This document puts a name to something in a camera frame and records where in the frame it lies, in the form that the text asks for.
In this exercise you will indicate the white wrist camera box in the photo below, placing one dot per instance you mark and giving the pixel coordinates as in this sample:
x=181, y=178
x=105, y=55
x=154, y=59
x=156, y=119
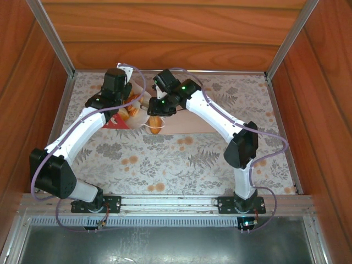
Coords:
x=160, y=93
x=125, y=70

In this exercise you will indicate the small board with green light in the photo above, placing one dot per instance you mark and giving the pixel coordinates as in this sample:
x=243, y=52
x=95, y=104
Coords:
x=247, y=224

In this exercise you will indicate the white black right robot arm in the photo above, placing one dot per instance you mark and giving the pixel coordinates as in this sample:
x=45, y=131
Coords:
x=214, y=115

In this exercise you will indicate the long golden bread roll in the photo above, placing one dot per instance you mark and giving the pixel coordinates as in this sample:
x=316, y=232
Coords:
x=155, y=125

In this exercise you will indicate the aluminium side rail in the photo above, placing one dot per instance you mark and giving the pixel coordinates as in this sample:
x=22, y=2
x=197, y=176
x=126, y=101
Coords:
x=61, y=110

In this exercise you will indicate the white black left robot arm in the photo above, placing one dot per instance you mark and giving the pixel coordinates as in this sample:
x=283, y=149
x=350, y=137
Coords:
x=79, y=132

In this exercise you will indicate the small connector board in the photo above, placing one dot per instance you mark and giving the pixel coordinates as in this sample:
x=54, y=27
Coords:
x=102, y=224

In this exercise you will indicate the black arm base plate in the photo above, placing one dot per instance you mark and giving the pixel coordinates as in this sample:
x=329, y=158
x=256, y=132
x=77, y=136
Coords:
x=114, y=203
x=224, y=204

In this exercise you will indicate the aluminium base beam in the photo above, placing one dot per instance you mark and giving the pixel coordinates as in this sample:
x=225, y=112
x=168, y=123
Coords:
x=165, y=203

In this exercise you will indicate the braided golden pastry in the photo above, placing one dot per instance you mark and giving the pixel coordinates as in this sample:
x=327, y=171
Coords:
x=133, y=110

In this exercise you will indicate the grey metal panel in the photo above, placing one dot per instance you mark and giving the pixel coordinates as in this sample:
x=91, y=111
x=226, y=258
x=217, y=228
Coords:
x=165, y=247

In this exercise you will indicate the aluminium frame post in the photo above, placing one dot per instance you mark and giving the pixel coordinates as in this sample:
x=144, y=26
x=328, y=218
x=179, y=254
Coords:
x=51, y=35
x=292, y=35

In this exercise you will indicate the floral tablecloth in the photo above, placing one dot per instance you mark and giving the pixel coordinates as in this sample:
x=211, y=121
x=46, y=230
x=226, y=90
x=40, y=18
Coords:
x=165, y=170

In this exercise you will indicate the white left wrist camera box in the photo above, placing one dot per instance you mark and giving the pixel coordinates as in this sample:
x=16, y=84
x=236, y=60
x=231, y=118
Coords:
x=125, y=70

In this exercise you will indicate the pink rectangular tray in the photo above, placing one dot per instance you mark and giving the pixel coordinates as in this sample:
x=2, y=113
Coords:
x=187, y=123

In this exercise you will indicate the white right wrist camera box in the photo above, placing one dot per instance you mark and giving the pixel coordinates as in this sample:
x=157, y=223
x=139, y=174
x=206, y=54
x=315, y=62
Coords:
x=160, y=93

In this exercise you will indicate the red white paper bag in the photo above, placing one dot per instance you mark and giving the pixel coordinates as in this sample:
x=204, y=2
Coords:
x=118, y=125

